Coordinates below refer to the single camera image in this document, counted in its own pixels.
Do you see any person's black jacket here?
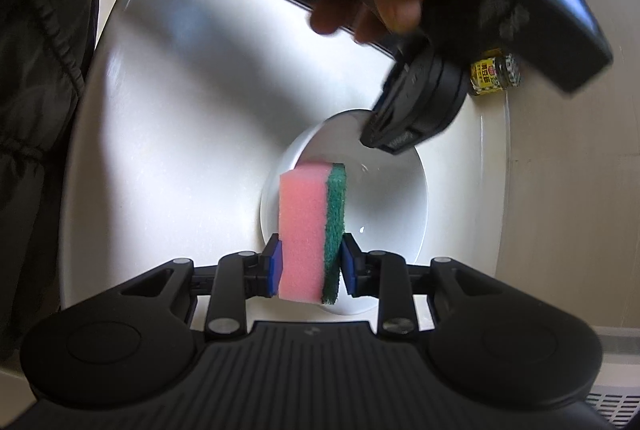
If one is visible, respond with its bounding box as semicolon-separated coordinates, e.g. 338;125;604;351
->
0;0;101;351

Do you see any white plate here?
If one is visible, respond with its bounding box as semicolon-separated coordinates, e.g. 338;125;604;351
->
260;109;430;317

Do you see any white vented appliance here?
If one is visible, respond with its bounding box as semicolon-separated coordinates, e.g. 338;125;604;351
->
582;325;640;430

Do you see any yellow label glass jar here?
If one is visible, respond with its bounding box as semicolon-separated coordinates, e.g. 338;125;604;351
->
467;52;522;96

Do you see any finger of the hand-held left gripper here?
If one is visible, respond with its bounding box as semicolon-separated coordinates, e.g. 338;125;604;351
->
360;82;426;155

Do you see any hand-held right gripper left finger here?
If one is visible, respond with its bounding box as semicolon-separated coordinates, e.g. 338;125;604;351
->
119;234;286;342

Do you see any pink and green sponge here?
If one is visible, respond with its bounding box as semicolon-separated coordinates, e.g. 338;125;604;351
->
278;162;348;305

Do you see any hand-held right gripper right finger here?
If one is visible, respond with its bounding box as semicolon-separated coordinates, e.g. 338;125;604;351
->
339;232;501;341

